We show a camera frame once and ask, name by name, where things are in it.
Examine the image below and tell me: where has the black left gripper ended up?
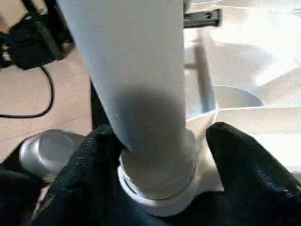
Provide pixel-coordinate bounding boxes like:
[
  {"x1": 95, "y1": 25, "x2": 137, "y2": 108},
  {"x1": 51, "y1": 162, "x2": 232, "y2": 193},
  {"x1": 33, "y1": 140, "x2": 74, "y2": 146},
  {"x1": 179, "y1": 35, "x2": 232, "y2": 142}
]
[{"x1": 183, "y1": 8, "x2": 223, "y2": 28}]

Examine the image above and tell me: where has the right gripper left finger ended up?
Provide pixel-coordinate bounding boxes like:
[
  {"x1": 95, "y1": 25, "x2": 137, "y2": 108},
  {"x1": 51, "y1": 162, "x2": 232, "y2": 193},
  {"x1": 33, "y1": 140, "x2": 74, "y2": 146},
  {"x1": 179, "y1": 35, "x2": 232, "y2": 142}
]
[{"x1": 30, "y1": 125, "x2": 146, "y2": 226}]

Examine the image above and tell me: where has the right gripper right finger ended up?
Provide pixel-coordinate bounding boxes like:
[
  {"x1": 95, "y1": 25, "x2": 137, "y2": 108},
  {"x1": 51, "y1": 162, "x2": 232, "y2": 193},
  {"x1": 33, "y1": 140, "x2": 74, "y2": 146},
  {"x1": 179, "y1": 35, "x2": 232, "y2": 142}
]
[{"x1": 188, "y1": 122, "x2": 301, "y2": 226}]

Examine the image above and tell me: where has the white plastic table top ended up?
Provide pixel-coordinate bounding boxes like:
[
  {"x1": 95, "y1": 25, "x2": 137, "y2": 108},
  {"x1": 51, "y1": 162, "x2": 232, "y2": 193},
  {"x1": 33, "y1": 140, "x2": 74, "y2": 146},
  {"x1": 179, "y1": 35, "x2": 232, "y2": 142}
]
[{"x1": 117, "y1": 0, "x2": 301, "y2": 217}]

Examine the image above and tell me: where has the white plastic table leg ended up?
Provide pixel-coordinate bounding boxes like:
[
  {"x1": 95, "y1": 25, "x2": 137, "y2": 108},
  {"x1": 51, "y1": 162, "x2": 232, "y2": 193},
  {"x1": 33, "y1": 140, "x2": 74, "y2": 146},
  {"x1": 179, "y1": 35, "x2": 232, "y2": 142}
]
[{"x1": 56, "y1": 0, "x2": 198, "y2": 201}]

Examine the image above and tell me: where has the black thin rod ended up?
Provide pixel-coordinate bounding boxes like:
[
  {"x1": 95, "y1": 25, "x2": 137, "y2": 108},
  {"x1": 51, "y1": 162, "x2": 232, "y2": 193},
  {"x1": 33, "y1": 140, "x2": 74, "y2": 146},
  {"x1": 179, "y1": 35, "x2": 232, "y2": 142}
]
[{"x1": 22, "y1": 0, "x2": 65, "y2": 62}]

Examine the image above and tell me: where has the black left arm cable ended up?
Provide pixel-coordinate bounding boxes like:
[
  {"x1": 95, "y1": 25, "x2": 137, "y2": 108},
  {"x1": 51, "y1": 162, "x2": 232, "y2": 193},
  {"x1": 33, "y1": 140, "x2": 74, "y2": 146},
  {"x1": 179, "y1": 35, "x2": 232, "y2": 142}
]
[{"x1": 0, "y1": 65, "x2": 54, "y2": 118}]

